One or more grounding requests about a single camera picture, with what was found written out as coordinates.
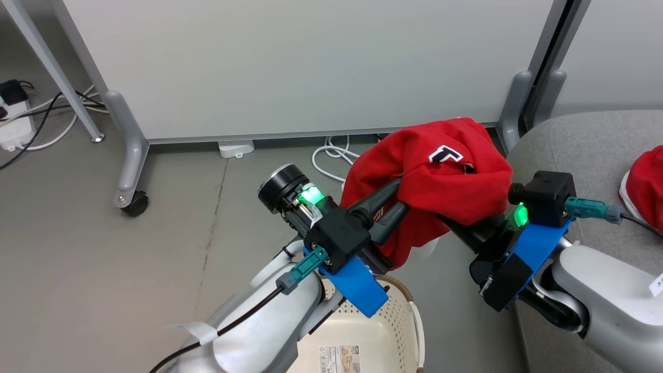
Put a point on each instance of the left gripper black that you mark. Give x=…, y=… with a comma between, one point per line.
x=282, y=189

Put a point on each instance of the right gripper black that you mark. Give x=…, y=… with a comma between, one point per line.
x=489, y=235

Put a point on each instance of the red garment with letter patch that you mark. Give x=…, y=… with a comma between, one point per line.
x=440, y=181

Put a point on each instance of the red garment with white trim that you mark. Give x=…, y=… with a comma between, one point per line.
x=647, y=186

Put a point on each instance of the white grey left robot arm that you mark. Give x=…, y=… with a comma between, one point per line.
x=259, y=331

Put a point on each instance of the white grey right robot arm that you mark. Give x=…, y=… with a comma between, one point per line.
x=611, y=305

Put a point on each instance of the white tag on arm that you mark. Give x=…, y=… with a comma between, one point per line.
x=657, y=286

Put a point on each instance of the grey fabric sofa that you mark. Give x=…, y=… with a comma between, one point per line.
x=580, y=150

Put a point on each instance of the cream perforated laundry basket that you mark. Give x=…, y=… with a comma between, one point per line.
x=383, y=331

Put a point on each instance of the paper label inside basket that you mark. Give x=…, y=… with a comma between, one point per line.
x=339, y=360

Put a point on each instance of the small white adapter box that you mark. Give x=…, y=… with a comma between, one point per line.
x=236, y=148

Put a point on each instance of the large white partition panel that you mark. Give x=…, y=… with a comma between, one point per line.
x=311, y=62

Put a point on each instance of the narrow white partition panel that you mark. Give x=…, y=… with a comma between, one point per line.
x=616, y=52

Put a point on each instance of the black caster wheel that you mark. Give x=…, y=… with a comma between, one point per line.
x=135, y=204

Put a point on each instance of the grey partition foot with caster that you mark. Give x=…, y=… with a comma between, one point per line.
x=132, y=150

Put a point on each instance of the grey metal table leg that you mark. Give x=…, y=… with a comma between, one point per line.
x=57, y=72

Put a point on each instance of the white power strip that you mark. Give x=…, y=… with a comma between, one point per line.
x=15, y=129

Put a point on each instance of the black plug on power strip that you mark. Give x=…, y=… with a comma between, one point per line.
x=13, y=92

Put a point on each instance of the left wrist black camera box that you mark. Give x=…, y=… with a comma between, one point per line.
x=339, y=235

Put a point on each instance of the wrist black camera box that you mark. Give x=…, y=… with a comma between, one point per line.
x=546, y=197
x=339, y=235

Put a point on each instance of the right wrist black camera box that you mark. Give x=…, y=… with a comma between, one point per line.
x=546, y=197

